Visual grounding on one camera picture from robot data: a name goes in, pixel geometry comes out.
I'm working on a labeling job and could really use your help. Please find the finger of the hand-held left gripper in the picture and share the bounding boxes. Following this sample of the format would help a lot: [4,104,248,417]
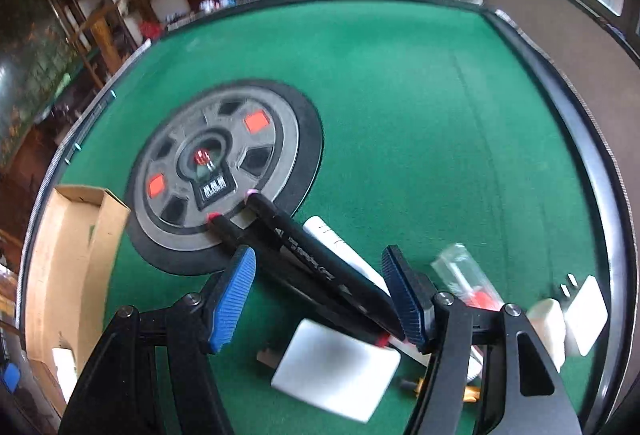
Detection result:
[0,361,22,393]

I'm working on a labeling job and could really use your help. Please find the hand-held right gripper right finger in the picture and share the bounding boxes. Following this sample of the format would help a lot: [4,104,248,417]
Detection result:
[381,245,583,435]

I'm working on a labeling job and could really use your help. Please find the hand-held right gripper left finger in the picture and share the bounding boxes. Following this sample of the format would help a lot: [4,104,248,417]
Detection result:
[59,244,257,435]

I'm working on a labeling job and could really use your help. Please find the clear case red contents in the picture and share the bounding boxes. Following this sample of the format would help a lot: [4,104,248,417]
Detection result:
[431,242,505,316]

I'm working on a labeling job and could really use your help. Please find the gold and black pen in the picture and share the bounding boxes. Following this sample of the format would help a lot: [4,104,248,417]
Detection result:
[400,377,482,403]

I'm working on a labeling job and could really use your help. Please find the long white pen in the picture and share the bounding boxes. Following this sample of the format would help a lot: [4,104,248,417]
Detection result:
[304,215,433,368]

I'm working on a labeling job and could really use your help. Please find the black marker red cap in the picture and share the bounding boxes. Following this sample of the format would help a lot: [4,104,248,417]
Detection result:
[207,212,393,348]

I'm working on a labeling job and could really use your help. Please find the black marker pink cap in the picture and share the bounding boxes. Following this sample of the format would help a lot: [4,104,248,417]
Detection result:
[245,190,401,331]

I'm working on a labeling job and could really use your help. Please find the white power adapter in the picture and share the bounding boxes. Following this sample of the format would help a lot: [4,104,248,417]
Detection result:
[527,297,567,372]
[257,317,402,422]
[560,272,609,357]

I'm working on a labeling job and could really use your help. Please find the cardboard box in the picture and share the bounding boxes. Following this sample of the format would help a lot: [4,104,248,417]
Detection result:
[24,185,132,416]

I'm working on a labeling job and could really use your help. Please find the white tube green label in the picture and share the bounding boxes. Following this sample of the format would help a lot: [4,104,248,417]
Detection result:
[52,347,79,387]

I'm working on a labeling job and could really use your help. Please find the round grey table console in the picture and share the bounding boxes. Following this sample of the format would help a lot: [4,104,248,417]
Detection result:
[125,77,325,277]

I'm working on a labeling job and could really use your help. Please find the wooden chair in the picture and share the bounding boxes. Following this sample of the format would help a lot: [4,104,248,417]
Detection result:
[65,2,141,70]

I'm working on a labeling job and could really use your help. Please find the large framed landscape painting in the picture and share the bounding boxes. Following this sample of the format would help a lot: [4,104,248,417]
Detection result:
[0,0,98,168]

